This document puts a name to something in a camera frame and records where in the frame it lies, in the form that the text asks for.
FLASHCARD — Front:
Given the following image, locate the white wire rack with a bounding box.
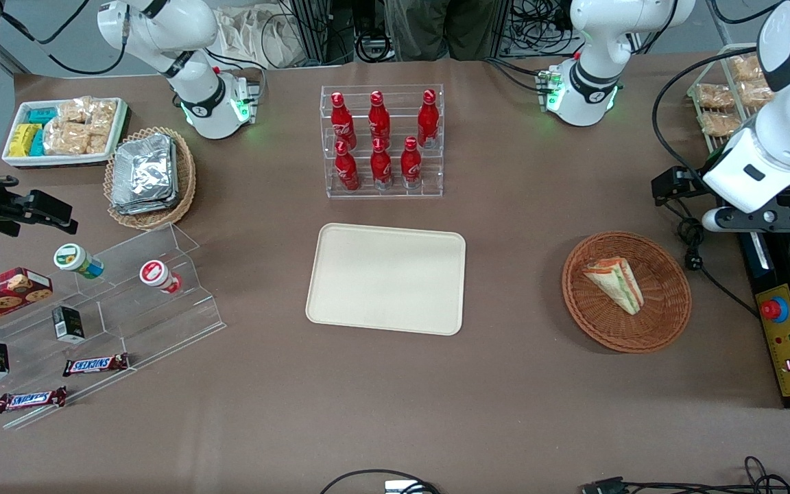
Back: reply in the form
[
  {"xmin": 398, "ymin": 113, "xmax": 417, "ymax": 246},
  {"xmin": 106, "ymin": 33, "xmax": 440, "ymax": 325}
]
[{"xmin": 686, "ymin": 45, "xmax": 780, "ymax": 155}]

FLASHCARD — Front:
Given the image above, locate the round brown wicker basket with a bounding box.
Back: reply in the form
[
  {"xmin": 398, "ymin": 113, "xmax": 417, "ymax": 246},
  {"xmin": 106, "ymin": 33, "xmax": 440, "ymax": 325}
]
[{"xmin": 562, "ymin": 231, "xmax": 693, "ymax": 354}]

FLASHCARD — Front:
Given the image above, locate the triangular sandwich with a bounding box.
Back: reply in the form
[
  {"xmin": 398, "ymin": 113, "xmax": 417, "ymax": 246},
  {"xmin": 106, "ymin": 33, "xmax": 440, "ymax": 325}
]
[{"xmin": 582, "ymin": 257, "xmax": 645, "ymax": 316}]

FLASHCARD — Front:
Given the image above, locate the clear acrylic stepped stand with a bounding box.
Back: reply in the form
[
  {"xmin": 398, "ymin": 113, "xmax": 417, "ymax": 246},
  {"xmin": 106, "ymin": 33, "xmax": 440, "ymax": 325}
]
[{"xmin": 0, "ymin": 223, "xmax": 226, "ymax": 431}]

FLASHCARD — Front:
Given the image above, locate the red lid white cup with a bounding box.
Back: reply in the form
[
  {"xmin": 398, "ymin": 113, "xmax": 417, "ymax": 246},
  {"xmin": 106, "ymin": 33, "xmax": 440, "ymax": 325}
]
[{"xmin": 139, "ymin": 259, "xmax": 182, "ymax": 294}]

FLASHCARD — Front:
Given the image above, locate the black power cable with plug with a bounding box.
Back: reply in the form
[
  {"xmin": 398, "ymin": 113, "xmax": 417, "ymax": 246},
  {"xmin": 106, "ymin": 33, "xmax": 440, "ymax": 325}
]
[{"xmin": 666, "ymin": 199, "xmax": 759, "ymax": 318}]

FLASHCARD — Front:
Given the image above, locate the red cola bottle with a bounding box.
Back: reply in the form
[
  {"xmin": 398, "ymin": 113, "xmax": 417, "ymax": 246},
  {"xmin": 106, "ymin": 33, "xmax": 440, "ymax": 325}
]
[
  {"xmin": 400, "ymin": 137, "xmax": 423, "ymax": 189},
  {"xmin": 368, "ymin": 91, "xmax": 391, "ymax": 145},
  {"xmin": 330, "ymin": 92, "xmax": 357, "ymax": 149},
  {"xmin": 370, "ymin": 137, "xmax": 394, "ymax": 191},
  {"xmin": 334, "ymin": 141, "xmax": 361, "ymax": 191},
  {"xmin": 417, "ymin": 89, "xmax": 440, "ymax": 148}
]

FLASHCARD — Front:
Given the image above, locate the rice cracker pack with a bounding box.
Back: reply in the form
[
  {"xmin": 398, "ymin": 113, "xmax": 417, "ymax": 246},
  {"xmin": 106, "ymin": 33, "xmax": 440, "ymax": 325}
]
[
  {"xmin": 695, "ymin": 84, "xmax": 735, "ymax": 109},
  {"xmin": 730, "ymin": 55, "xmax": 766, "ymax": 83},
  {"xmin": 700, "ymin": 112, "xmax": 743, "ymax": 137},
  {"xmin": 738, "ymin": 81, "xmax": 776, "ymax": 109}
]

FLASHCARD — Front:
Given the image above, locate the cream rectangular tray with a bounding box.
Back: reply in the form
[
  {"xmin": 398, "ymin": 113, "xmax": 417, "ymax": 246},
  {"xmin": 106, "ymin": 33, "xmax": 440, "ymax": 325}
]
[{"xmin": 306, "ymin": 223, "xmax": 466, "ymax": 336}]

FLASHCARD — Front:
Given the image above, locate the brown snickers bar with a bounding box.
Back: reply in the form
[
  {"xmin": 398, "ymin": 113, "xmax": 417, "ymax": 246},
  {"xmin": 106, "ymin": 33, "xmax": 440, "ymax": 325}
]
[
  {"xmin": 62, "ymin": 353, "xmax": 130, "ymax": 377},
  {"xmin": 0, "ymin": 386, "xmax": 67, "ymax": 414}
]

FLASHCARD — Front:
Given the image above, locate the oval light wicker basket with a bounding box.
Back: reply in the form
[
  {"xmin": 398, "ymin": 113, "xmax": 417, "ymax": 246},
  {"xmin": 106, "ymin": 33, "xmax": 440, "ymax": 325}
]
[{"xmin": 104, "ymin": 126, "xmax": 197, "ymax": 231}]

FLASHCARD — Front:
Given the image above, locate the yellow snack packet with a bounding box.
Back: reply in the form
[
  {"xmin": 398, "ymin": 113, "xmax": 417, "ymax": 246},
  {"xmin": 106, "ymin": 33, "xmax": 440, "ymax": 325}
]
[{"xmin": 9, "ymin": 123, "xmax": 40, "ymax": 157}]

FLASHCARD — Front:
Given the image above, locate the clear bag of rice crackers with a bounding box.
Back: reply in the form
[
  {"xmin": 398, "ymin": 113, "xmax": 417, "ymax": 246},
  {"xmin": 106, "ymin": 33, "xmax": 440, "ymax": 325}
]
[
  {"xmin": 43, "ymin": 122, "xmax": 110, "ymax": 156},
  {"xmin": 57, "ymin": 97, "xmax": 119, "ymax": 132}
]

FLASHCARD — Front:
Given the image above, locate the clear acrylic bottle rack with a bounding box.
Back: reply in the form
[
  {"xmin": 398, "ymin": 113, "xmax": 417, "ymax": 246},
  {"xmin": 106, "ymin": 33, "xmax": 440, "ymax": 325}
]
[{"xmin": 320, "ymin": 84, "xmax": 444, "ymax": 199}]

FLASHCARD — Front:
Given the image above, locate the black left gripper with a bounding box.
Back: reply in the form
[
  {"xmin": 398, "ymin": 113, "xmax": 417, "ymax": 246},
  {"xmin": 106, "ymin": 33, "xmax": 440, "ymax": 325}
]
[{"xmin": 652, "ymin": 134, "xmax": 742, "ymax": 207}]

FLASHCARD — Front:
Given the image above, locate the black connector plug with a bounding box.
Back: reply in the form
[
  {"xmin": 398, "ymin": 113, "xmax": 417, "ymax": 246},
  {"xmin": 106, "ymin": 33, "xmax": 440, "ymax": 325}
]
[{"xmin": 580, "ymin": 477, "xmax": 627, "ymax": 494}]

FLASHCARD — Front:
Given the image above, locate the stack of silver foil packets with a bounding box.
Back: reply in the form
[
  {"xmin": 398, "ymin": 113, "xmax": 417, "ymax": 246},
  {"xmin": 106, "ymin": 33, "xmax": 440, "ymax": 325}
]
[{"xmin": 111, "ymin": 133, "xmax": 178, "ymax": 215}]

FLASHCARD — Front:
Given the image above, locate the black control box yellow panel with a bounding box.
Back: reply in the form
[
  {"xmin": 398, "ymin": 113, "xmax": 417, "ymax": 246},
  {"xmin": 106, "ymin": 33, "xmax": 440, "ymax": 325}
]
[{"xmin": 738, "ymin": 192, "xmax": 790, "ymax": 410}]

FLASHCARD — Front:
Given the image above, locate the person in dark trousers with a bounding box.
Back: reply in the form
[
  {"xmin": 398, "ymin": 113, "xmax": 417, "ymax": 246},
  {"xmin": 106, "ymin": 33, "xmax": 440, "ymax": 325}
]
[{"xmin": 385, "ymin": 0, "xmax": 509, "ymax": 61}]

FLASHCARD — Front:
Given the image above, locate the green lid white cup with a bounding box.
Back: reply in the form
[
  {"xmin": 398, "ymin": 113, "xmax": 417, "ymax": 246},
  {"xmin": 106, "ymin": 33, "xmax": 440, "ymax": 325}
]
[{"xmin": 53, "ymin": 243, "xmax": 104, "ymax": 279}]

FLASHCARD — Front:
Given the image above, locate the white rectangular snack tray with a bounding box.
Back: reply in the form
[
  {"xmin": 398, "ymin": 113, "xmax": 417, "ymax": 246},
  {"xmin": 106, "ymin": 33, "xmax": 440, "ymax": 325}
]
[{"xmin": 2, "ymin": 97, "xmax": 128, "ymax": 169}]

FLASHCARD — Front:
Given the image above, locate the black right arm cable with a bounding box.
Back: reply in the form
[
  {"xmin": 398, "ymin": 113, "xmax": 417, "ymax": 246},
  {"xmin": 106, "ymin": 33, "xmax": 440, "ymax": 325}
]
[{"xmin": 0, "ymin": 0, "xmax": 128, "ymax": 76}]

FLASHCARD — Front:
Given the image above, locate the black looped cable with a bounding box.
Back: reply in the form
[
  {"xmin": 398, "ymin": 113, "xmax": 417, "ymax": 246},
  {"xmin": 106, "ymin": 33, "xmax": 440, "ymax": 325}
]
[{"xmin": 320, "ymin": 469, "xmax": 440, "ymax": 494}]

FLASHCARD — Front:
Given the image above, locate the black tangled cable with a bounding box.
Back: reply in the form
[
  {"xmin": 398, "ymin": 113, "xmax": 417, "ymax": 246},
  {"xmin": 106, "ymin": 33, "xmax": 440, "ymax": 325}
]
[{"xmin": 625, "ymin": 456, "xmax": 790, "ymax": 494}]

